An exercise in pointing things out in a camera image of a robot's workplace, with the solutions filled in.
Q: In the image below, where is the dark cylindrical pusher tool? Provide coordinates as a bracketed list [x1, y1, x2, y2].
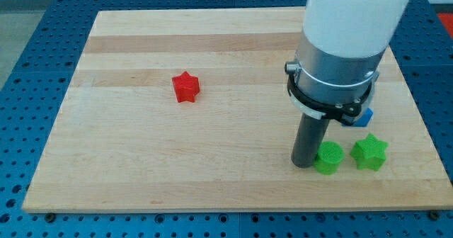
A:
[291, 114, 330, 168]

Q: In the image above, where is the green star block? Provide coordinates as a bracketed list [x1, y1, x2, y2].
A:
[350, 133, 389, 171]

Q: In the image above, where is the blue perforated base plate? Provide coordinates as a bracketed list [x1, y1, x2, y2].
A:
[1, 0, 452, 237]

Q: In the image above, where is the wooden board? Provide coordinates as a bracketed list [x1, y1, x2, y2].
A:
[23, 7, 452, 213]

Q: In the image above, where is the blue cube block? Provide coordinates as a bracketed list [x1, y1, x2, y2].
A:
[343, 108, 374, 128]

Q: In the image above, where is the red star block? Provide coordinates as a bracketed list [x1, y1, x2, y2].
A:
[172, 71, 200, 103]

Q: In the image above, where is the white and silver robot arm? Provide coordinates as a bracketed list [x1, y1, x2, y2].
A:
[285, 0, 409, 125]

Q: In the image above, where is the green cylinder block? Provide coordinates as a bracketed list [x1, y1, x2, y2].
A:
[314, 141, 344, 175]

